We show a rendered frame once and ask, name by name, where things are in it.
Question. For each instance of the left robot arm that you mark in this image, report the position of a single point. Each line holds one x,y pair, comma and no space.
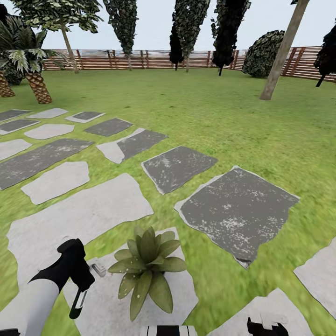
27,314

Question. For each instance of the insectifuge atomizer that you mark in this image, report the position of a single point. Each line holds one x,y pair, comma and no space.
78,304

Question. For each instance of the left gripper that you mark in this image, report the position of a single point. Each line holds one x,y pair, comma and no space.
83,278

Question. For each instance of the pot plant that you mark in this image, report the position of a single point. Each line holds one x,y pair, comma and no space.
145,264

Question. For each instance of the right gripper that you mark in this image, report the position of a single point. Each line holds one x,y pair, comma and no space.
256,329

